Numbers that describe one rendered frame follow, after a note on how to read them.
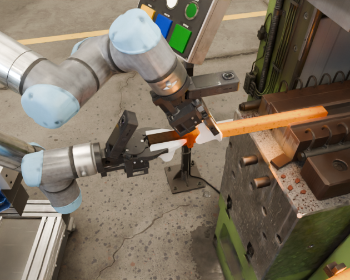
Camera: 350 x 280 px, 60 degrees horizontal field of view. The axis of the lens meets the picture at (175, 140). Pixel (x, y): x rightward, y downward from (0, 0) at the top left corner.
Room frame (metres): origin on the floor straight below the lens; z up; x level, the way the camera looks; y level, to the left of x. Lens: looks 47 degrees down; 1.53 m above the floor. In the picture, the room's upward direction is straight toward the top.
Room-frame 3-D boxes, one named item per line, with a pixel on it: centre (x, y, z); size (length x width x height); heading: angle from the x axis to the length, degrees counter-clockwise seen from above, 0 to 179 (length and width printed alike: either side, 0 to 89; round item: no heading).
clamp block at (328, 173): (0.43, -0.38, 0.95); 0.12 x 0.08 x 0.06; 104
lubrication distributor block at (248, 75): (0.98, -0.30, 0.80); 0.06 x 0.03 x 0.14; 14
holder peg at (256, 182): (0.46, -0.22, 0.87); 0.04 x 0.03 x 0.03; 104
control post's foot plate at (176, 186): (1.11, -0.06, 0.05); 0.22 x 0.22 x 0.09; 14
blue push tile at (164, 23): (1.03, 0.04, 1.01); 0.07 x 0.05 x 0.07; 39
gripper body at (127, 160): (0.46, 0.12, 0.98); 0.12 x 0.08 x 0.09; 105
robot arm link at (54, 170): (0.42, 0.28, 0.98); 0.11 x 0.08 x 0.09; 105
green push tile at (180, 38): (0.96, -0.02, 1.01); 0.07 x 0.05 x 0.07; 39
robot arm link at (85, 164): (0.44, 0.20, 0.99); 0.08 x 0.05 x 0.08; 15
